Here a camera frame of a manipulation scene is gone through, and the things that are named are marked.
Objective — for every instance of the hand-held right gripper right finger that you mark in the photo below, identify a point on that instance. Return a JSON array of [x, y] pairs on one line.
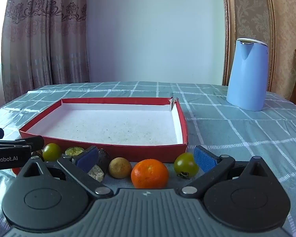
[[204, 159]]

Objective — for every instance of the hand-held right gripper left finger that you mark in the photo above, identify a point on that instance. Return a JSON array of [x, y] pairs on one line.
[[86, 159]]

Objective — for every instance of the red cherry tomato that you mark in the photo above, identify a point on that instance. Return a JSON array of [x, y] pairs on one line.
[[15, 170]]

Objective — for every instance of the brown longan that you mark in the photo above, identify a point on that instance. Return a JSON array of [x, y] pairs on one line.
[[120, 167]]

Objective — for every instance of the red cardboard box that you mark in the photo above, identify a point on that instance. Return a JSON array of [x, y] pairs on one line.
[[113, 126]]

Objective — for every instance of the orange tangerine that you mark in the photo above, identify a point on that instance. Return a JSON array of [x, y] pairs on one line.
[[150, 174]]

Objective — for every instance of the green fruit with yellow specks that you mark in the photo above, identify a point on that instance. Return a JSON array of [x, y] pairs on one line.
[[74, 150]]

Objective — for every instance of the dark brown round fruit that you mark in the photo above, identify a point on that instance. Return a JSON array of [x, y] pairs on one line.
[[104, 159]]

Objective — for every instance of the green tomato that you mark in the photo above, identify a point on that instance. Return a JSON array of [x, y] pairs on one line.
[[185, 164], [51, 151]]

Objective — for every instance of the green checked tablecloth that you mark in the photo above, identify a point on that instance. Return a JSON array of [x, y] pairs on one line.
[[236, 133]]

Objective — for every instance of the light blue kettle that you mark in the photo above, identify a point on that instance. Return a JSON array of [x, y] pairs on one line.
[[246, 79]]

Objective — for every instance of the pink patterned curtain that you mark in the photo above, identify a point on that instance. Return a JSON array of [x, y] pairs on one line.
[[44, 37]]

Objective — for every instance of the gold framed wall panel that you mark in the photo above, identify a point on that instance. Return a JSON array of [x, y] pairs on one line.
[[228, 29]]

